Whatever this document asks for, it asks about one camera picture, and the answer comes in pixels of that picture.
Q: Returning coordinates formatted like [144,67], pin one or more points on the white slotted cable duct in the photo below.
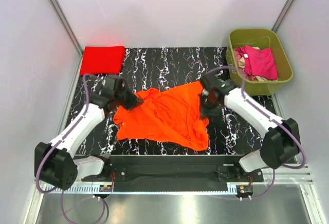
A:
[121,188]

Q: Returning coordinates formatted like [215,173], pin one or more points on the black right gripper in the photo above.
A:
[207,108]

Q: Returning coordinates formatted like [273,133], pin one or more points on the olive green plastic bin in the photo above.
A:
[257,56]

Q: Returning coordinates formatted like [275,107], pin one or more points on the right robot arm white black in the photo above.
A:
[281,140]

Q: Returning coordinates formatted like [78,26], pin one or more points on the pink t shirt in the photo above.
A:
[259,63]

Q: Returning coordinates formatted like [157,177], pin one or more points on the corner aluminium post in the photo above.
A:
[66,25]
[282,15]

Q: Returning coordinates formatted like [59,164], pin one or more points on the right corner aluminium post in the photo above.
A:
[282,15]

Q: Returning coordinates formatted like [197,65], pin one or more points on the red folded t shirt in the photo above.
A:
[102,60]

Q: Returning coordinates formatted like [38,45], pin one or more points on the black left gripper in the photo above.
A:
[129,99]

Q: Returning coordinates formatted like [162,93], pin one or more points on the left corner aluminium post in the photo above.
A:
[66,25]

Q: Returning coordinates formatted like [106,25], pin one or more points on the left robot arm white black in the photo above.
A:
[54,162]

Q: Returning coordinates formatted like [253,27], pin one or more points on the orange t shirt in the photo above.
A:
[166,116]

